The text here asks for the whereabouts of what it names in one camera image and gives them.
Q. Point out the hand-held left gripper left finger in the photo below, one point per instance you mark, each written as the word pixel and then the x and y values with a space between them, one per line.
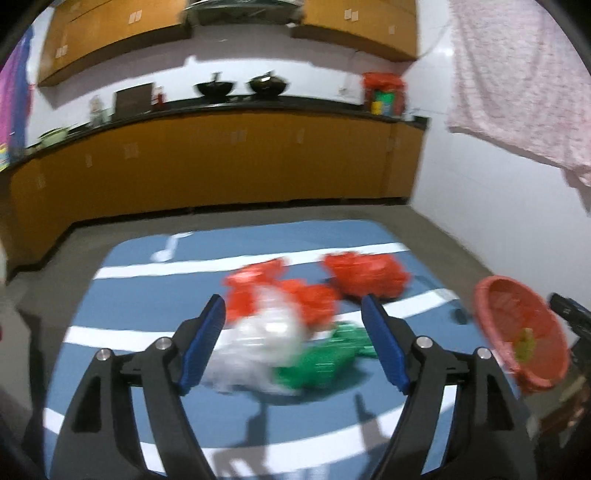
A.
pixel 203 341

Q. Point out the red bottle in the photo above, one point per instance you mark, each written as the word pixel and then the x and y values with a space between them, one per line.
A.
pixel 159 98

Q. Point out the purple hanging cloth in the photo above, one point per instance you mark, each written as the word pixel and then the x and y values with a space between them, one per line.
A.
pixel 14 101

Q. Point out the blue white striped cloth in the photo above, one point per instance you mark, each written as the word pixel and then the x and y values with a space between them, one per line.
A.
pixel 138 300

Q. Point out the black kitchen countertop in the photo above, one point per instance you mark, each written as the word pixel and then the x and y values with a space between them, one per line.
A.
pixel 277 105

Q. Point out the black wok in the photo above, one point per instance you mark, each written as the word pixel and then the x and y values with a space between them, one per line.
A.
pixel 214 87

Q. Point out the wooden cabinets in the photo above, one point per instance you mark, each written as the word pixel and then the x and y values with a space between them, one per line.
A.
pixel 207 161
pixel 138 32

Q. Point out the red plastic basket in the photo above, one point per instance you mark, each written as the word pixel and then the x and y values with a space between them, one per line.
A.
pixel 508 304

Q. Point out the red plastic bag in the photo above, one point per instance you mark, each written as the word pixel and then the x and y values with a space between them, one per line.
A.
pixel 383 82

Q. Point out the wooden upper cabinets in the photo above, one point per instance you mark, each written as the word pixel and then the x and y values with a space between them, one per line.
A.
pixel 138 32

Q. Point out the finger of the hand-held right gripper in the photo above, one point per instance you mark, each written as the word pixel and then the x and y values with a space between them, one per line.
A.
pixel 572 311

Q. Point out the steel range hood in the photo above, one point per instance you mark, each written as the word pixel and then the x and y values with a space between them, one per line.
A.
pixel 240 4

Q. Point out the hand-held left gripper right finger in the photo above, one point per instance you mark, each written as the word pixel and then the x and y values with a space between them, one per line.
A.
pixel 384 344

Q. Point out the small orange plastic bag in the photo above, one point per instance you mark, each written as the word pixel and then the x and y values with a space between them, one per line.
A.
pixel 251 288

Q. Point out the glass jar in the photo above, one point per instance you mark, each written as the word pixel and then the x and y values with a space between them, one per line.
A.
pixel 97 111

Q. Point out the wooden stool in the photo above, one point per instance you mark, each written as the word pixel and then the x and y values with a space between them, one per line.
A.
pixel 568 406

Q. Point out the white plastic bag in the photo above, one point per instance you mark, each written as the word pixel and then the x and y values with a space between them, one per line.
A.
pixel 263 341

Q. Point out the green bowl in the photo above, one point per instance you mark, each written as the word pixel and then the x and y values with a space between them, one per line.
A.
pixel 53 136

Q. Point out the olive green plastic bag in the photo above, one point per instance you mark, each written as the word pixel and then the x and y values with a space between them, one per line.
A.
pixel 525 346

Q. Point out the green box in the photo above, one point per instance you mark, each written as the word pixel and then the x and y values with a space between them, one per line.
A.
pixel 383 102

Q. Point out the wooden lower cabinets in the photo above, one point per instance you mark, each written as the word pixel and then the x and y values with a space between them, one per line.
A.
pixel 207 161

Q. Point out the pink floral cloth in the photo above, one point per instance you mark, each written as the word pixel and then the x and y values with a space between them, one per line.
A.
pixel 517 83

